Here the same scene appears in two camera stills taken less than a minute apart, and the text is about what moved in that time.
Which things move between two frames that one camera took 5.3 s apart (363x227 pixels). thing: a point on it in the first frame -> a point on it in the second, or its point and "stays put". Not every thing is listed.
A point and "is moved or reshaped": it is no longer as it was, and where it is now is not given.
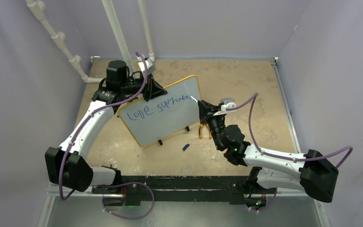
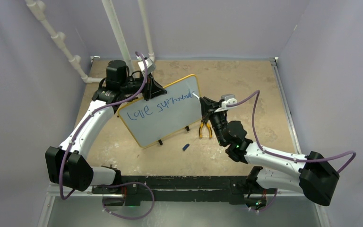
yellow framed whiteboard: [152, 121] stays put
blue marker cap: [185, 147] stays put
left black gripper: [152, 89] stays put
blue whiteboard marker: [196, 101] is moved or reshaped
